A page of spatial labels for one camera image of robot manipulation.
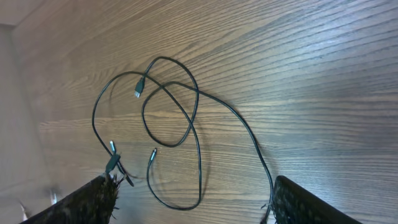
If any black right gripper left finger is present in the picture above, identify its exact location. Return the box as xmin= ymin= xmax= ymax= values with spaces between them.
xmin=21 ymin=174 xmax=120 ymax=224

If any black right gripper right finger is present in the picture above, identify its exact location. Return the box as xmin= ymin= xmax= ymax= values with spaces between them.
xmin=271 ymin=175 xmax=361 ymax=224

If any black usb cable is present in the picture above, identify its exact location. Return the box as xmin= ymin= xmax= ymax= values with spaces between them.
xmin=134 ymin=56 xmax=276 ymax=224
xmin=91 ymin=70 xmax=203 ymax=212

